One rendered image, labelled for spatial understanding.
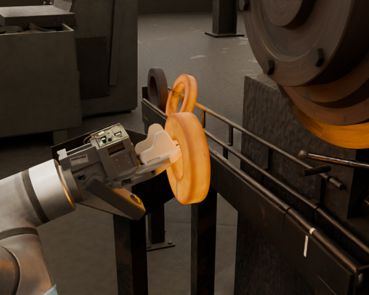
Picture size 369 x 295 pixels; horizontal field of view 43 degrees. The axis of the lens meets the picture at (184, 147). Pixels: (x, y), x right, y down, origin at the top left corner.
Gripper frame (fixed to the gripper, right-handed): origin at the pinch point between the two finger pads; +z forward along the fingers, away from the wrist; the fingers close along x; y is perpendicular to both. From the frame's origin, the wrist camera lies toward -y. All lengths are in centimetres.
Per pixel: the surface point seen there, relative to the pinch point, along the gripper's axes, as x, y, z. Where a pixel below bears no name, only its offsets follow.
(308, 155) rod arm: -21.2, 2.7, 11.4
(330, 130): -13.9, 0.4, 19.5
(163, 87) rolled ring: 88, -19, 17
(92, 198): 33.5, -20.7, -18.9
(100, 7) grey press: 277, -13, 29
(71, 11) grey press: 276, -9, 8
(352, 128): -18.7, 2.3, 20.0
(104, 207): 27.2, -20.6, -17.0
